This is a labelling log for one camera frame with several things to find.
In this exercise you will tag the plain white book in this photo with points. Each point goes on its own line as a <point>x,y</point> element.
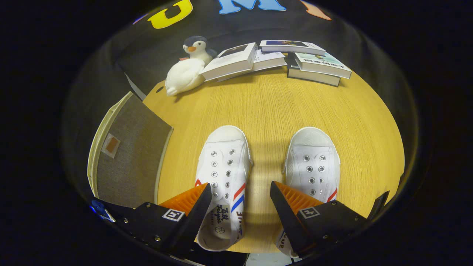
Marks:
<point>269,59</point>

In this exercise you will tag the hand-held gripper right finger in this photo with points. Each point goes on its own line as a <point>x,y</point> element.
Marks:
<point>288,218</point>

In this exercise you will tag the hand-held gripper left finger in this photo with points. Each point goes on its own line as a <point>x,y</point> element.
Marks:
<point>192,221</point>

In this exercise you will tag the penguin plush toy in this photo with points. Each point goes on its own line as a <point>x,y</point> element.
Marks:
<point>199,48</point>

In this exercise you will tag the white book dark portrait cover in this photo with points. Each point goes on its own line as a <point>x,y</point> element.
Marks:
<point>229,59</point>

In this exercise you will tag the book with blue picture cover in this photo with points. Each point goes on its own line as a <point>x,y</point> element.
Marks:
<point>292,46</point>

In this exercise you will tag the book with teal landscape cover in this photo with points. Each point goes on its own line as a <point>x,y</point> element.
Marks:
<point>321,62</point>

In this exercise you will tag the white canvas shoe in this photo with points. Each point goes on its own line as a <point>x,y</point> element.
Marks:
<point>312,155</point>
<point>223,166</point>

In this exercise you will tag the white plush toy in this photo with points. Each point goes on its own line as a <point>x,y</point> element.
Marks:
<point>183,75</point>

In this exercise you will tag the dark covered book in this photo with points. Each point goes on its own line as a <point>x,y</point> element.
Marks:
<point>314,78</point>

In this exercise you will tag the blue and white item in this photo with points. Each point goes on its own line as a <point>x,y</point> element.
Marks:
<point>99,211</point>

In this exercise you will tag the black backdrop cloth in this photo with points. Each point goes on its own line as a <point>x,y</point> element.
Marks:
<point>147,55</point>

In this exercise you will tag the grey fabric storage box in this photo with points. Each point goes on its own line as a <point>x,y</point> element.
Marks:
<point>133,162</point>

